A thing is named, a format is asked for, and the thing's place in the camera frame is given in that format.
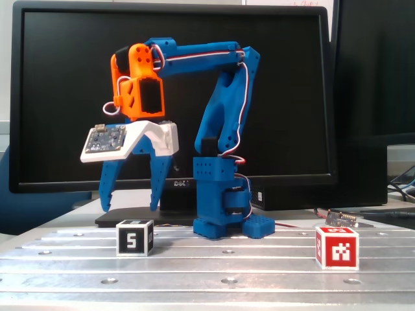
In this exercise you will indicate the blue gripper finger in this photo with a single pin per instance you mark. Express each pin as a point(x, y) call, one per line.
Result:
point(159, 175)
point(108, 181)

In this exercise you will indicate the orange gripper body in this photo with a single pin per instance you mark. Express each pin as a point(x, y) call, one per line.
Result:
point(161, 140)

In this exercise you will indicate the black cube with numeral five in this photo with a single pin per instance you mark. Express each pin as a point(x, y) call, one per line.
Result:
point(131, 241)

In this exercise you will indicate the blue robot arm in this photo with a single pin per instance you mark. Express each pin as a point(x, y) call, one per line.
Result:
point(227, 97)

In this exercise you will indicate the red cube with white pattern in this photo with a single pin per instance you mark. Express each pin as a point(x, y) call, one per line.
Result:
point(340, 252)

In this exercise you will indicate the black Dell monitor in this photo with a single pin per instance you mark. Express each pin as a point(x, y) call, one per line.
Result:
point(65, 97)

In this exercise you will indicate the small controller circuit board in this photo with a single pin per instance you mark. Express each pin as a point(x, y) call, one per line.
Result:
point(340, 219)

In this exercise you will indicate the black frameless monitor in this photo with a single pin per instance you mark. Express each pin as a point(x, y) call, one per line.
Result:
point(373, 64)

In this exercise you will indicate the black flat stand base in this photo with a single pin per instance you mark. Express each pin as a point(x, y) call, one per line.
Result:
point(395, 223)

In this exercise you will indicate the camera circuit board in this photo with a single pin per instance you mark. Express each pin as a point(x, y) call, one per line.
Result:
point(105, 139)

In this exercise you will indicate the aluminium slotted base plate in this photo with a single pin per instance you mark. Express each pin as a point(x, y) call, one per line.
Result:
point(194, 265)

